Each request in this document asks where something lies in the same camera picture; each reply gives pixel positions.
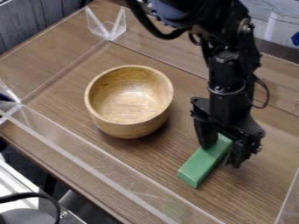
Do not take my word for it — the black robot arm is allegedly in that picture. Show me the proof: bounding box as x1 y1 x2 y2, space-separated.
126 0 266 167

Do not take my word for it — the white container top right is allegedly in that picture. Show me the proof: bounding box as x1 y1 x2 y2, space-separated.
265 11 299 49

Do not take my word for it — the clear acrylic front wall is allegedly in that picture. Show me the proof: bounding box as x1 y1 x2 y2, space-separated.
0 89 225 224

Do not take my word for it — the grey metal stand base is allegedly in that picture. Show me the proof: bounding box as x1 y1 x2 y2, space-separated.
0 201 87 224

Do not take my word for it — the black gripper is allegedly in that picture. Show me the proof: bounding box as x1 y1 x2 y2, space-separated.
191 97 266 168

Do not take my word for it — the brown wooden bowl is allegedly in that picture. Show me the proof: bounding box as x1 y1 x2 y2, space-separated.
84 65 174 139

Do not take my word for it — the green rectangular block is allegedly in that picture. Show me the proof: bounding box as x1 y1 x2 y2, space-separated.
178 134 233 188

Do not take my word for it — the black cable bottom left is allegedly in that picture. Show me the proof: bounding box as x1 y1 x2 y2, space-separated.
0 192 63 224

